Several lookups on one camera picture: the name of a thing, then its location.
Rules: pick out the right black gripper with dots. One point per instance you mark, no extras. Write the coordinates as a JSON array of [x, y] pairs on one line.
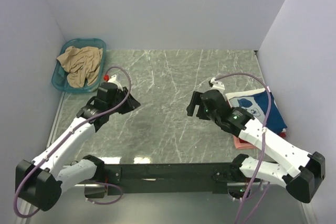
[[196, 100]]

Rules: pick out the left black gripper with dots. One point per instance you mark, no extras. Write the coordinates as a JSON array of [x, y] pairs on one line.
[[131, 103]]

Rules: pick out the blue t-shirt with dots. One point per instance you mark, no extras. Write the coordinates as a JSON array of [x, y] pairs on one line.
[[256, 103]]

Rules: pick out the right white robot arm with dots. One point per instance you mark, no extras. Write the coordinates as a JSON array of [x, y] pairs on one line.
[[298, 171]]

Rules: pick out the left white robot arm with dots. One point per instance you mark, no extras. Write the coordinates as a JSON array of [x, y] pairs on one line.
[[42, 181]]

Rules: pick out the folded pink t-shirt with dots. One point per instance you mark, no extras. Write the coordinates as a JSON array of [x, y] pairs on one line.
[[241, 144]]

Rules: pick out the beige t-shirt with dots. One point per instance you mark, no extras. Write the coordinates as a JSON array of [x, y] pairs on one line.
[[81, 64]]

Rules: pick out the black base beam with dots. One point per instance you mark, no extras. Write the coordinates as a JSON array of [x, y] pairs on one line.
[[172, 178]]

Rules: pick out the folded red t-shirt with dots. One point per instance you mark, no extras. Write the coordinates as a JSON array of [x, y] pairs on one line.
[[282, 134]]

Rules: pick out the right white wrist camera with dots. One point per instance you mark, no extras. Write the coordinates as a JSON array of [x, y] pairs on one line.
[[216, 85]]

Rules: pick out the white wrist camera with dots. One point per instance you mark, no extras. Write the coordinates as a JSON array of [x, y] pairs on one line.
[[216, 85], [113, 79]]

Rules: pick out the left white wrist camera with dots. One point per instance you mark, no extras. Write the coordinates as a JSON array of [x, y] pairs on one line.
[[113, 79]]

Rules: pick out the aluminium frame rail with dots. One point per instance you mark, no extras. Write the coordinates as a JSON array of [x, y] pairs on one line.
[[24, 207]]

